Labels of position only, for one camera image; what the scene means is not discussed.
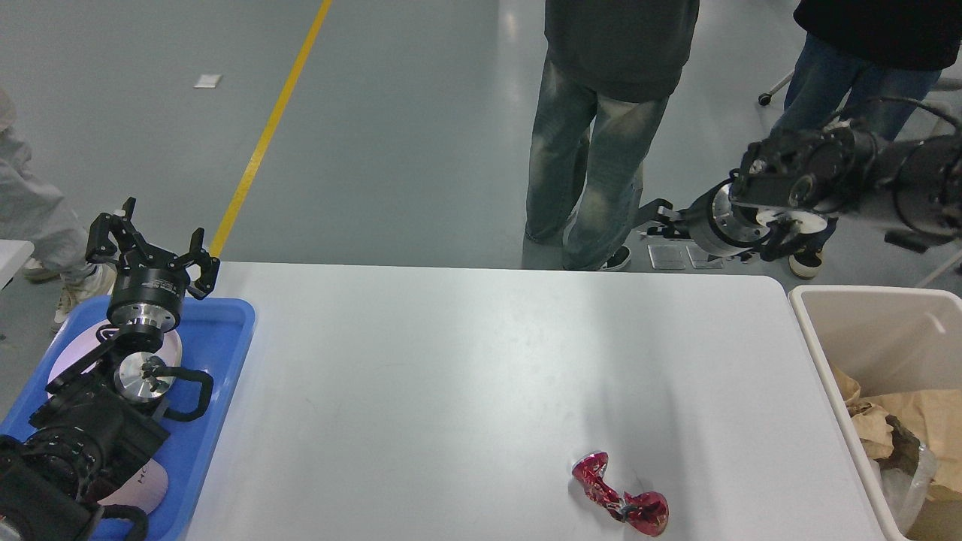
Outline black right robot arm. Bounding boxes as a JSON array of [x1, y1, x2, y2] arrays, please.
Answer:
[[631, 101, 961, 261]]

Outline person in faded jeans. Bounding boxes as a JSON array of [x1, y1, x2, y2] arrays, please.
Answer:
[[525, 1, 700, 271]]

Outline pink mug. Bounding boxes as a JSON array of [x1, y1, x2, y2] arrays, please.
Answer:
[[98, 458, 169, 514]]

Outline aluminium foil tray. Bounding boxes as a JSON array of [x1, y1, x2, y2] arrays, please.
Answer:
[[876, 415, 939, 535]]

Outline white side table corner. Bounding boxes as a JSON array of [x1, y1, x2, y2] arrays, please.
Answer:
[[0, 239, 34, 290]]

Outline beige plastic bin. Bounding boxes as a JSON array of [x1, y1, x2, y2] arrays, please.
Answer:
[[789, 286, 961, 540]]

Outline person in blue jeans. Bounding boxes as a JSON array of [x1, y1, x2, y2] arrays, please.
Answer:
[[770, 0, 962, 280]]

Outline pink plate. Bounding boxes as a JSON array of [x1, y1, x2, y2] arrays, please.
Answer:
[[48, 321, 183, 403]]

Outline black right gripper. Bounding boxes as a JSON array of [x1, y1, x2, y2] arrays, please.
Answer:
[[633, 180, 772, 260]]

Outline brown paper ball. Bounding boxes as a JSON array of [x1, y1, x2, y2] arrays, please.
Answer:
[[848, 401, 894, 460]]

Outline brown paper bag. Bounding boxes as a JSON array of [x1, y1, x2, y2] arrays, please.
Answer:
[[870, 389, 961, 501]]

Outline blue plastic tray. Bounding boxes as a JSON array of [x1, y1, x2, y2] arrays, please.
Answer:
[[0, 296, 256, 541]]

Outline white paper scrap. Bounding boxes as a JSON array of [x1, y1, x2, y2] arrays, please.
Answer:
[[193, 73, 223, 89]]

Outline person in white trousers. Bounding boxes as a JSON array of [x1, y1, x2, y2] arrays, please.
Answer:
[[1, 92, 117, 331]]

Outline white office chair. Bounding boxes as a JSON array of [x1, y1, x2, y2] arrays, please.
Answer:
[[757, 71, 961, 107]]

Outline brown paper bag corner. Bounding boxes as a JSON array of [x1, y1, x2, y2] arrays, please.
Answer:
[[828, 362, 861, 412]]

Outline metal floor plates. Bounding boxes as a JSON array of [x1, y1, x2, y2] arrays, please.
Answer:
[[647, 243, 724, 271]]

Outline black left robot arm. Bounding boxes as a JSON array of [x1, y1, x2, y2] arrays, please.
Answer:
[[1, 198, 220, 540]]

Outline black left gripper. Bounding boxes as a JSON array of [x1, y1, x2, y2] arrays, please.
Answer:
[[85, 198, 221, 333]]

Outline crumpled red foil wrapper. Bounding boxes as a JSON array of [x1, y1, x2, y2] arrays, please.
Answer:
[[571, 451, 670, 537]]

